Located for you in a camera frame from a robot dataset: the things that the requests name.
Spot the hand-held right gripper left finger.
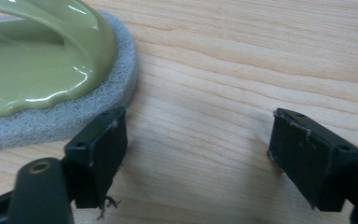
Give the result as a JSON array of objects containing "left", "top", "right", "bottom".
[{"left": 62, "top": 106, "right": 129, "bottom": 210}]

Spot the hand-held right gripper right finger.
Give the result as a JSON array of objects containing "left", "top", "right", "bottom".
[{"left": 267, "top": 107, "right": 358, "bottom": 213}]

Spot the green scrubbing brush with grey pad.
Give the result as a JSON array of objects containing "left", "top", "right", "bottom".
[{"left": 0, "top": 0, "right": 139, "bottom": 153}]

